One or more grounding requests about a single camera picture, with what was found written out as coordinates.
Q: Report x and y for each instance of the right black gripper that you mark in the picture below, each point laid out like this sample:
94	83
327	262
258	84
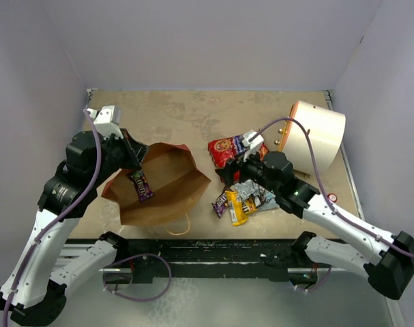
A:
227	174

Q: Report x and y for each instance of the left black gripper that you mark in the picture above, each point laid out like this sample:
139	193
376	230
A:
139	149

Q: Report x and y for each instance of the red cookie snack bag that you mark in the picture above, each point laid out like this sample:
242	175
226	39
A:
221	150

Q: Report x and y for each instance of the purple candy packet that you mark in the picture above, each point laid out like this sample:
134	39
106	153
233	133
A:
220	205

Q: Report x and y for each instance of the brown candy packet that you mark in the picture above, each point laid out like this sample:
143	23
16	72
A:
141	185

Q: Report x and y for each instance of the yellow candy packet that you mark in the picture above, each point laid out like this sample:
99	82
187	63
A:
238	217
249	205

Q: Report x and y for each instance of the red paper bag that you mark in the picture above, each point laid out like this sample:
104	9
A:
177	184

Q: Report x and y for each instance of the silver snack wrapper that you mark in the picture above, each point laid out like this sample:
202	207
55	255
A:
268	201

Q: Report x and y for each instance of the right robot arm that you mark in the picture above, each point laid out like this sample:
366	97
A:
385	259

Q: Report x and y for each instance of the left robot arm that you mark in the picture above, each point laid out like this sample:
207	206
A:
36	293

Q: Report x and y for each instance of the red black stamp knob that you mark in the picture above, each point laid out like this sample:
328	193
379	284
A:
332	197

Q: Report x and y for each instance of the white cylindrical drawer toy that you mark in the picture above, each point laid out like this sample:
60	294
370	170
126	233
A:
325	129

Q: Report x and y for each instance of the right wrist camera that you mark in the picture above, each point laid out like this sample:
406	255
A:
252	142

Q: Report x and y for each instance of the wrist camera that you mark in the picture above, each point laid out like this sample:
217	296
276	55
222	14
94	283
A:
252	142
107	120

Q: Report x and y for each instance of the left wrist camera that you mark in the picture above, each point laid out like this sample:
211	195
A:
107	120

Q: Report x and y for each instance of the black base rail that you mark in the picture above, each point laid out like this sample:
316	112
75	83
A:
271	259

